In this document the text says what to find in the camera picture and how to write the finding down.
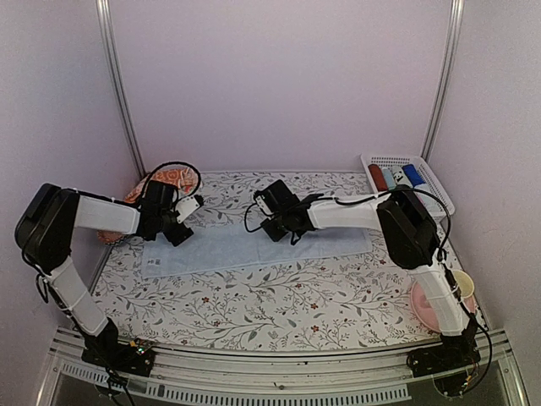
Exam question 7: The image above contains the aluminium front rail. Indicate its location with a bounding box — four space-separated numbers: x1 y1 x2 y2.
36 328 532 405

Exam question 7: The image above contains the orange patterned towel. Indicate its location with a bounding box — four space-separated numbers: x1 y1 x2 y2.
124 167 199 204

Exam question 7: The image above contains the light blue rolled towel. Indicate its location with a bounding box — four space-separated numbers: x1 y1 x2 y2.
381 167 396 190

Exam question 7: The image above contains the pink saucer plate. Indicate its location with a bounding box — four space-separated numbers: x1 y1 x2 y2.
410 282 477 332

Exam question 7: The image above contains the black camera cable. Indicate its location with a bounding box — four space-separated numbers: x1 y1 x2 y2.
243 189 494 381
139 159 203 208

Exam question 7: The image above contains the black left camera cable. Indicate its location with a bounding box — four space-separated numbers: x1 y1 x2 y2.
139 159 203 208

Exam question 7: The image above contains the aluminium frame post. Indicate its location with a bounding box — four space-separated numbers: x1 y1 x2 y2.
96 0 145 177
421 0 465 162

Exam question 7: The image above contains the right aluminium frame post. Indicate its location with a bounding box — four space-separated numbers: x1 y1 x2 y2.
421 0 465 162

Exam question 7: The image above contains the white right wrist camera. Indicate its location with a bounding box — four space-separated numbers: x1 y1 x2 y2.
254 191 273 217

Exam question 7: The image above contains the dark blue rolled towel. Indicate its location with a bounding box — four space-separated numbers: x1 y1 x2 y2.
402 164 425 187

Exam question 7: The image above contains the panda print rolled towel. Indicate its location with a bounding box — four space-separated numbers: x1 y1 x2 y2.
391 166 413 188

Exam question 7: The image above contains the light blue terry towel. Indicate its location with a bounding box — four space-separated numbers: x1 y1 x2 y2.
141 224 373 279

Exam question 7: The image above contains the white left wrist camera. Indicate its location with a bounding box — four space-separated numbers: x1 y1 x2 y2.
174 195 204 224

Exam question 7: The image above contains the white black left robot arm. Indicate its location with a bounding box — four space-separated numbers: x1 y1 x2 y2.
14 181 204 367

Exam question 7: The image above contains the white perforated plastic basket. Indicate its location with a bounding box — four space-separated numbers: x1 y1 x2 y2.
360 153 456 215

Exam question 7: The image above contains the left aluminium frame post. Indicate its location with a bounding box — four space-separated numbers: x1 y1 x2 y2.
96 0 145 177

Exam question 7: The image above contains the floral table cover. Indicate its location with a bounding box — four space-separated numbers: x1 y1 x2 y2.
82 169 481 352

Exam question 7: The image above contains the black right camera cable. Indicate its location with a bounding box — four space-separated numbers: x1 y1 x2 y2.
243 189 494 381

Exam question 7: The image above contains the cream ceramic mug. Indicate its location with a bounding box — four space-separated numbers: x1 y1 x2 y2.
452 270 476 313

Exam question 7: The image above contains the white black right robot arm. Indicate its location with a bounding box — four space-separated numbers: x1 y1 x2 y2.
254 180 480 371

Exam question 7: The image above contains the dark red rolled towel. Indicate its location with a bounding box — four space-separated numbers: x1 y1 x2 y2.
368 164 388 192

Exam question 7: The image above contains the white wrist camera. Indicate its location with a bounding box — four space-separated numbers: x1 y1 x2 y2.
174 195 204 224
254 191 273 217

